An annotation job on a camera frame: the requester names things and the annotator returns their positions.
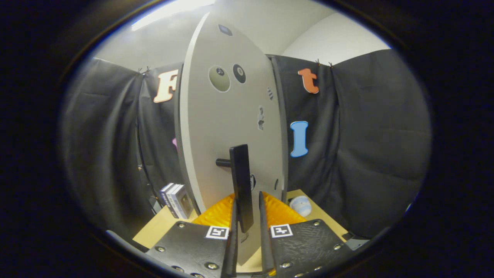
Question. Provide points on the black backdrop cloth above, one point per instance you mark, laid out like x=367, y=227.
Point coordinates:
x=366, y=135

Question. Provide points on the grey cabinet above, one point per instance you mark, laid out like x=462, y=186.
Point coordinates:
x=283, y=116

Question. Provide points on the white spine book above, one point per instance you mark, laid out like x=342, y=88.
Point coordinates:
x=171, y=200

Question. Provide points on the black backdrop stand pole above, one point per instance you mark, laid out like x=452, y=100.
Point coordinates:
x=139, y=166

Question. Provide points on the pale blue round toy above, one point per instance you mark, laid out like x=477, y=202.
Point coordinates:
x=301, y=205

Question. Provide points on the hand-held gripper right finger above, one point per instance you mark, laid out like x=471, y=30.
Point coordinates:
x=265, y=247

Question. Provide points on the grey cover book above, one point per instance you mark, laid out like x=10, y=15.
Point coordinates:
x=183, y=202

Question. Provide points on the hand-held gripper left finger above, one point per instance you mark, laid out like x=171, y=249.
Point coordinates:
x=234, y=255

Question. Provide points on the white cabinet door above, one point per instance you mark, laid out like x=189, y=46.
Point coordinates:
x=208, y=127

